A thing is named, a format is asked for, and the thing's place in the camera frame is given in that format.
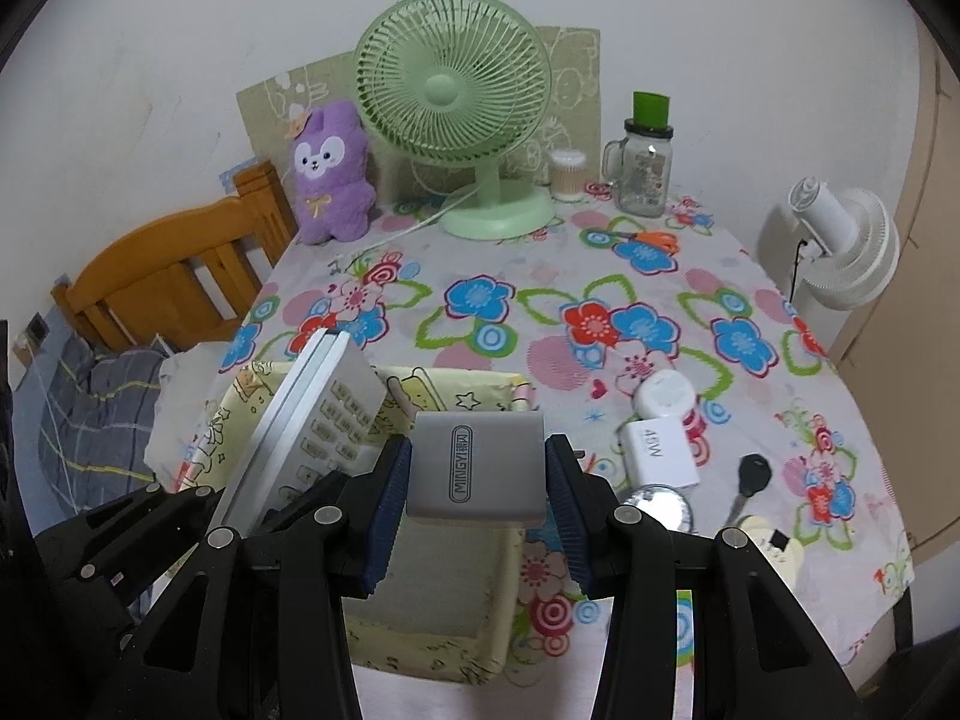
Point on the white charger block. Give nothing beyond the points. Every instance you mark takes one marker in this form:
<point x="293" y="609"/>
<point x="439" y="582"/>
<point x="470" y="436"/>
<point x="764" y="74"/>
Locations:
<point x="660" y="454"/>

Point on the grey charger block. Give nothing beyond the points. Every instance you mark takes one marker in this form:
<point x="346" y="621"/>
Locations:
<point x="472" y="469"/>

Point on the green desk fan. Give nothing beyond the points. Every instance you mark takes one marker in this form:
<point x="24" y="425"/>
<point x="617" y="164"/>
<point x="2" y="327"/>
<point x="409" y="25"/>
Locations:
<point x="450" y="90"/>

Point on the cotton swab container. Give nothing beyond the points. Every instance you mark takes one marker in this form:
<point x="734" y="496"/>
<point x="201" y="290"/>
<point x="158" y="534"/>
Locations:
<point x="568" y="176"/>

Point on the white standing fan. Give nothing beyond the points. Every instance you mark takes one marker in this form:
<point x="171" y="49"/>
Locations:
<point x="862" y="247"/>

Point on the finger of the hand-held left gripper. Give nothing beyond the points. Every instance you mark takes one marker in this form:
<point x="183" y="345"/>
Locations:
<point x="150" y="540"/>
<point x="105" y="514"/>

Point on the purple plush toy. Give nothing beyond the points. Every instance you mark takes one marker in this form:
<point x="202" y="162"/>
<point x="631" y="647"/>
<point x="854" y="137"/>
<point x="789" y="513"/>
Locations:
<point x="330" y="172"/>

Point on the beige door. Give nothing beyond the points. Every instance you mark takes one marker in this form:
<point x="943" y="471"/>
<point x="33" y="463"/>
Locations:
<point x="930" y="240"/>

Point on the black key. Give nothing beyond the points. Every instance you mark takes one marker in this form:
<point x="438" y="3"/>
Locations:
<point x="754" y="474"/>

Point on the round metal tin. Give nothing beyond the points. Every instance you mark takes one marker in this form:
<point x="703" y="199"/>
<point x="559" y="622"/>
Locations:
<point x="664" y="506"/>

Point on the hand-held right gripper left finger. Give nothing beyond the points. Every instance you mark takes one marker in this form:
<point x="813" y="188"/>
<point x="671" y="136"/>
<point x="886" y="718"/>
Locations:
<point x="386" y="517"/>

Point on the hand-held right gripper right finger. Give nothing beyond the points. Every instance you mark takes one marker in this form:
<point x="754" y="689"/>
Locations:
<point x="568" y="521"/>

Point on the plaid grey bedding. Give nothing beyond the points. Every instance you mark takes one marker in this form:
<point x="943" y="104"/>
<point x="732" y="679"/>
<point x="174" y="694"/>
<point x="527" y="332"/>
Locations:
<point x="90" y="405"/>

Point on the cream yellow object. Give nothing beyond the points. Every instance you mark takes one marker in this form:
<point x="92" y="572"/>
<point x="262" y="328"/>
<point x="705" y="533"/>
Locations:
<point x="784" y="559"/>

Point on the floral tablecloth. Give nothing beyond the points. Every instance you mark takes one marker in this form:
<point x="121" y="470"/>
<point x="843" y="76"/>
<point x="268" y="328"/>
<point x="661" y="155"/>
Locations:
<point x="525" y="262"/>

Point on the glass mug jar green lid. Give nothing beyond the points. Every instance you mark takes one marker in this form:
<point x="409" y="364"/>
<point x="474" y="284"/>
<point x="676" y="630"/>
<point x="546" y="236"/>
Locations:
<point x="643" y="172"/>

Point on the yellow printed fabric storage box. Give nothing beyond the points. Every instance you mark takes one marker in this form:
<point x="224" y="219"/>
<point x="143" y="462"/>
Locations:
<point x="442" y="600"/>

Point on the wooden bed headboard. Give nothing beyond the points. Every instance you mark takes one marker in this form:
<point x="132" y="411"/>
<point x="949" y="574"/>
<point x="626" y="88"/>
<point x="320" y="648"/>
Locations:
<point x="150" y="270"/>

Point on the white pillow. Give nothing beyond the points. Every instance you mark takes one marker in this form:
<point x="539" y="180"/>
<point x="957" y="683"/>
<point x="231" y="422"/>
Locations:
<point x="187" y="397"/>

